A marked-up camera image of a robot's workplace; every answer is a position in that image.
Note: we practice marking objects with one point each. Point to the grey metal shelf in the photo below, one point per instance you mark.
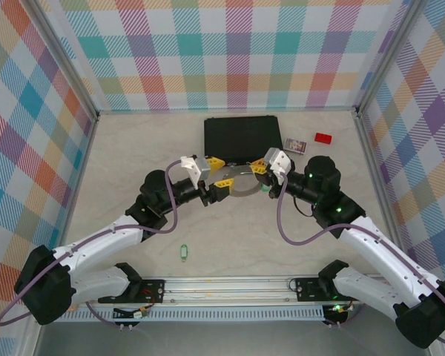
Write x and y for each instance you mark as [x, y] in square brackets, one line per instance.
[226, 341]

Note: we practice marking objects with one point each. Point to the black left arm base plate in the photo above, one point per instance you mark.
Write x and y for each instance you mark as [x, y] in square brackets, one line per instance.
[152, 291]

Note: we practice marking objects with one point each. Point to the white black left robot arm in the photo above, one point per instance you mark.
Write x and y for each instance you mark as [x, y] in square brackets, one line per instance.
[96, 246]

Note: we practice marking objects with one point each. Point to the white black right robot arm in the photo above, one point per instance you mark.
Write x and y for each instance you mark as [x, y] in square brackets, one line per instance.
[371, 244]

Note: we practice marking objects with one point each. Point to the aluminium frame rail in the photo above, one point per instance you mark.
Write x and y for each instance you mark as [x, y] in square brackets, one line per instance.
[79, 185]
[226, 110]
[379, 185]

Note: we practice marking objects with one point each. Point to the aluminium frame post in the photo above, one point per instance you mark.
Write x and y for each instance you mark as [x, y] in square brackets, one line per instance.
[386, 55]
[66, 55]

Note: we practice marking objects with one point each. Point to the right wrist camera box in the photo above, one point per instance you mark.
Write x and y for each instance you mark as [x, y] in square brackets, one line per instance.
[280, 161]

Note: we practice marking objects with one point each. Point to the green key tag with keys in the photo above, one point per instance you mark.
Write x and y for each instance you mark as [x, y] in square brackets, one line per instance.
[267, 190]

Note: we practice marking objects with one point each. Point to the red plastic block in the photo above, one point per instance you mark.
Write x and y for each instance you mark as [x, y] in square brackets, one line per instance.
[323, 138]

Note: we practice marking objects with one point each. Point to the small printed card box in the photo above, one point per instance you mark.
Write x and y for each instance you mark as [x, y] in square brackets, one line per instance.
[295, 145]

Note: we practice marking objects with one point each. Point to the large silver keyring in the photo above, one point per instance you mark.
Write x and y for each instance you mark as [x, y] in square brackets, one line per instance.
[244, 193]

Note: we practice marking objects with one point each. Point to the aluminium mounting rail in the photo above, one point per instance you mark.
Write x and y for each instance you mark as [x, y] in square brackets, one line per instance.
[226, 293]

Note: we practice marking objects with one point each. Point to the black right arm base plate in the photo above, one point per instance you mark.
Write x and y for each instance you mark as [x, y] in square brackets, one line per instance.
[306, 289]

